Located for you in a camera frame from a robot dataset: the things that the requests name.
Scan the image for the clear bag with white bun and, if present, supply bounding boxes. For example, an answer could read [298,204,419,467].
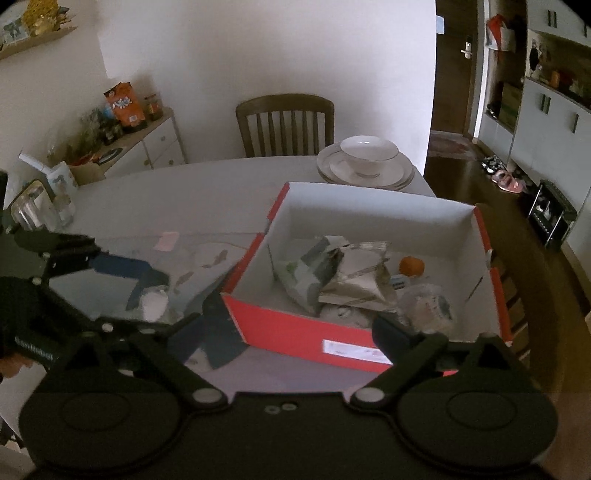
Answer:
[398,284,457,334]

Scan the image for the silver foil snack packet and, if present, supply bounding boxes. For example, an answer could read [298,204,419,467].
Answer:
[320,241,398,313]

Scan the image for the pink rectangular eraser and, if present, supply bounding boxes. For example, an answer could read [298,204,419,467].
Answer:
[153,231,180,252]

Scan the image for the left hand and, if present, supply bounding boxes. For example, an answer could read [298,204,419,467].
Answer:
[0,353,34,379]

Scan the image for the small orange fruit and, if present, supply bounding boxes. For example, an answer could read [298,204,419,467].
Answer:
[399,256,425,277]

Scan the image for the glass jar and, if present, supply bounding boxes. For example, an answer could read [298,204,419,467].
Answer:
[9,180,60,232]

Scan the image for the red cardboard box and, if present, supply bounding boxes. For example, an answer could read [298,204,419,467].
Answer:
[221,182,511,372]

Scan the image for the white tissue box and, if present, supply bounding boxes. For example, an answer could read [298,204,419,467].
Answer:
[19,152,78,196]

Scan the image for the brown cardboard box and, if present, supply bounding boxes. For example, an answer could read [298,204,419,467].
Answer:
[69,162,105,186]

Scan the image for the white sideboard cabinet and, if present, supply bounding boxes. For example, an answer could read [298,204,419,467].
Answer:
[97,107,187,180]

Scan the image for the pink slippers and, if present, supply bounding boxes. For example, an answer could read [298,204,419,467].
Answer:
[491,169,526,194]

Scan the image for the black metal shoe rack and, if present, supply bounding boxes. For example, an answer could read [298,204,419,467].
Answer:
[528,180,577,251]

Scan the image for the white bowl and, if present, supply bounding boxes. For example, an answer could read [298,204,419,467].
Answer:
[339,135,400,178]

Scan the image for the white stacked plates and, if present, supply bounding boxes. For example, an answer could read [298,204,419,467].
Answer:
[317,144,415,190]

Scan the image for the dark wooden chair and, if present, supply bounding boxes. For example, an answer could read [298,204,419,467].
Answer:
[235,93,335,157]

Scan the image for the orange snack bag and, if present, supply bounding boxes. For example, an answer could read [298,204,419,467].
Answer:
[104,82,146,131]

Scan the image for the dark wooden door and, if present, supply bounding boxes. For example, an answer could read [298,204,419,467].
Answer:
[431,0,484,138]

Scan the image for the white wall cabinet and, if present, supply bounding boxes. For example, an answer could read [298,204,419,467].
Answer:
[480,1,590,270]

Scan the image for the wall shelf with ornaments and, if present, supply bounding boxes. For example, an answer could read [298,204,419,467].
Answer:
[1,0,77,60]

